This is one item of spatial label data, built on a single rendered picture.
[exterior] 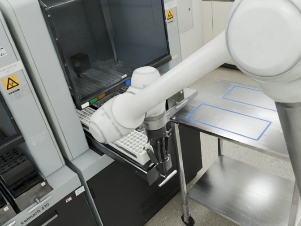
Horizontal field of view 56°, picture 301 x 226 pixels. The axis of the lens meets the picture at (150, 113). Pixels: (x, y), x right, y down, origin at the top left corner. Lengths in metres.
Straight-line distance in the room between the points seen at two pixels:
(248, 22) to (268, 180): 1.49
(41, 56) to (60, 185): 0.54
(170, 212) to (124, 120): 1.30
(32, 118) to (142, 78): 0.53
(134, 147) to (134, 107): 0.43
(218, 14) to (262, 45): 3.17
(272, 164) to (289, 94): 1.90
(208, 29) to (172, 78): 2.99
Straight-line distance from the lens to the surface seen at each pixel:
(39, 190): 1.25
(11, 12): 1.12
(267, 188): 1.75
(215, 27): 3.59
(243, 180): 1.77
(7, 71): 1.13
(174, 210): 2.00
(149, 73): 0.86
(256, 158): 2.33
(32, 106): 1.19
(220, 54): 0.66
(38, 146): 1.27
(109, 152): 1.27
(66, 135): 1.31
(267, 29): 0.35
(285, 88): 0.41
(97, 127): 0.77
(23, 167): 1.26
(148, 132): 0.97
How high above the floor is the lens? 1.56
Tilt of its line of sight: 32 degrees down
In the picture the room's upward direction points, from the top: 11 degrees counter-clockwise
